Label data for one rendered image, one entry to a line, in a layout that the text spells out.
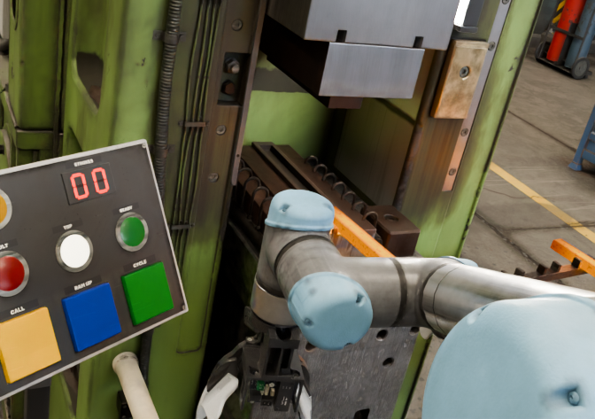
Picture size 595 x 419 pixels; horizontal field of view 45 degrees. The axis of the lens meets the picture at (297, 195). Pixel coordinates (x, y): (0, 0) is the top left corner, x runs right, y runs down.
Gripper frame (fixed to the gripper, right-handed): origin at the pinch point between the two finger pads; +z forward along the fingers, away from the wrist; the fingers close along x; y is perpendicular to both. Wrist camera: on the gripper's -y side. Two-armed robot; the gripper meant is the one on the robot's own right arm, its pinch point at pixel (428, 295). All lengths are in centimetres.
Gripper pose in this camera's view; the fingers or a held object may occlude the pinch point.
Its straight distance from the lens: 120.7
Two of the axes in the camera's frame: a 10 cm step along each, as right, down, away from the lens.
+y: -1.6, 9.0, 4.1
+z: -4.4, -4.3, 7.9
